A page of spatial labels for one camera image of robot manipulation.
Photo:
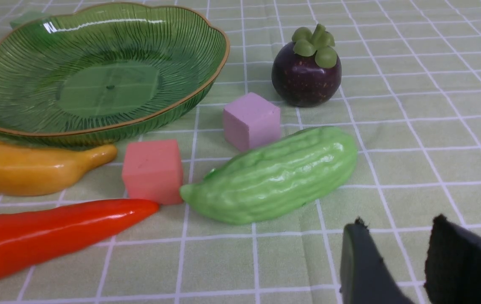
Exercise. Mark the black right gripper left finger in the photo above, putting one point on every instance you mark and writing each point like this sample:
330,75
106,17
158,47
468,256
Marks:
364,276

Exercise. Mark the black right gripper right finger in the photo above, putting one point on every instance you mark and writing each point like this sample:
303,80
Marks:
453,265

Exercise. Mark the green toy bitter gourd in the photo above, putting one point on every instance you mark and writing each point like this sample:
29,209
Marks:
271,181

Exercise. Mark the purple toy mangosteen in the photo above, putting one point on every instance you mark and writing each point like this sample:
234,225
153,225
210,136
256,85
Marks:
307,71

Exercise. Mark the red toy chili pepper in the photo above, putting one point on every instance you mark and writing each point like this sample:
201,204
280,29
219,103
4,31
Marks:
30,238

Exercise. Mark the yellow toy banana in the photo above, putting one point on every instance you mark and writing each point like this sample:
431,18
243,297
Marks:
29,171

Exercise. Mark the green checked tablecloth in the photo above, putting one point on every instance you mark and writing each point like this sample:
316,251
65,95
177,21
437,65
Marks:
411,97

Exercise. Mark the lilac foam cube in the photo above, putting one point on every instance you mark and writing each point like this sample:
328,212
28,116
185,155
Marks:
250,122

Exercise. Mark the salmon pink foam cube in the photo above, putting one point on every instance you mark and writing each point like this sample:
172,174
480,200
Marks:
153,170

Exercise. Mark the green glass leaf plate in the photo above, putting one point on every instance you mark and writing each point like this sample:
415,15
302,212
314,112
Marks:
106,73

